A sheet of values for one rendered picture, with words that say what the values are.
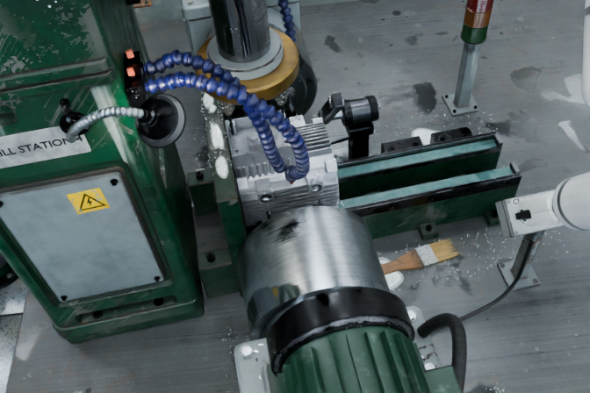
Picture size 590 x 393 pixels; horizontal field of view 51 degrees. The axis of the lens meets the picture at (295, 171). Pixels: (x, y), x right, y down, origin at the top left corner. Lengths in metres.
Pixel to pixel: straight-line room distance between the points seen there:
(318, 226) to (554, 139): 0.87
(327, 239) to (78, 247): 0.43
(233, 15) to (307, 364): 0.53
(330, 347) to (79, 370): 0.80
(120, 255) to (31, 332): 0.40
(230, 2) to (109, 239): 0.45
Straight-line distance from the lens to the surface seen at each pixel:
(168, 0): 3.74
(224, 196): 1.13
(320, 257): 1.01
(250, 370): 0.94
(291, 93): 1.41
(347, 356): 0.72
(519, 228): 1.22
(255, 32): 1.02
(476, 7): 1.56
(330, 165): 1.23
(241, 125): 1.26
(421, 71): 1.88
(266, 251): 1.05
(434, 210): 1.45
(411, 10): 2.11
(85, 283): 1.24
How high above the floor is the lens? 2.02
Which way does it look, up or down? 49 degrees down
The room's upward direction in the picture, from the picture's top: 5 degrees counter-clockwise
